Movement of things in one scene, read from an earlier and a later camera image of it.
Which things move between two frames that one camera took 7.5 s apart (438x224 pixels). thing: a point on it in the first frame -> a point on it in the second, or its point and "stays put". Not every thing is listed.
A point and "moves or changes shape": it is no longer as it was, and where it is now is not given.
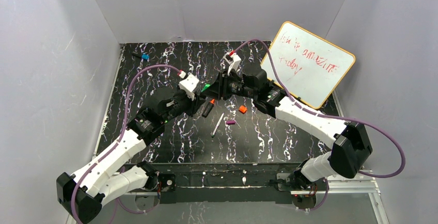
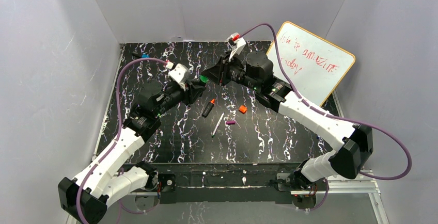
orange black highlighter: x=208 y=108 stays put
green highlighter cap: x=205 y=86 moves or changes shape
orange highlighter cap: x=243 y=109 stays put
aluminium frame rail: x=362 y=183 stays put
